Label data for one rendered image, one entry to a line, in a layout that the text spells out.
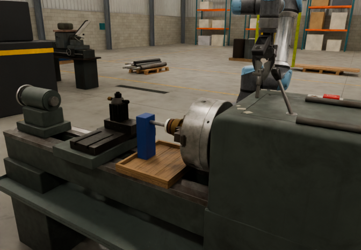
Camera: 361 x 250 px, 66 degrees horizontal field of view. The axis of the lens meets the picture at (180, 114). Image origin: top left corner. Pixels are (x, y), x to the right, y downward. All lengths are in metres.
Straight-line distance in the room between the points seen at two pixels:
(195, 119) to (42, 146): 1.03
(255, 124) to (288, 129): 0.10
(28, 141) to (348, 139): 1.69
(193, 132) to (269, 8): 0.56
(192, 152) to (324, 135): 0.49
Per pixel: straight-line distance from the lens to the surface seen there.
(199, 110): 1.13
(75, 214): 1.74
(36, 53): 5.77
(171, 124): 1.30
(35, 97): 1.96
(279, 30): 1.64
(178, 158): 1.46
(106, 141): 1.48
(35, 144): 1.90
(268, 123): 0.91
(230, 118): 0.94
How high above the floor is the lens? 1.53
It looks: 18 degrees down
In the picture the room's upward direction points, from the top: 1 degrees clockwise
